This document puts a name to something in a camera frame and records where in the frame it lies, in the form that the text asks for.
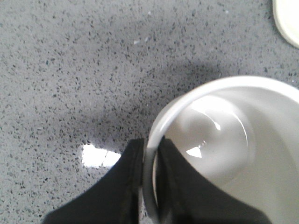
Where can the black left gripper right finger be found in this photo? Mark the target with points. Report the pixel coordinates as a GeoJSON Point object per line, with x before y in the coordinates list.
{"type": "Point", "coordinates": [184, 196]}

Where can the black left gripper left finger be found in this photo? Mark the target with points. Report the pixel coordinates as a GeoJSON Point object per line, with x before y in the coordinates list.
{"type": "Point", "coordinates": [114, 199]}

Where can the white smiley mug black handle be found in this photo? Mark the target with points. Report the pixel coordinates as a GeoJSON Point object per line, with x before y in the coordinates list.
{"type": "Point", "coordinates": [242, 134]}

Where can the cream rectangular plastic tray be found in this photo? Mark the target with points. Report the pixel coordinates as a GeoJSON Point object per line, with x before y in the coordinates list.
{"type": "Point", "coordinates": [286, 17]}

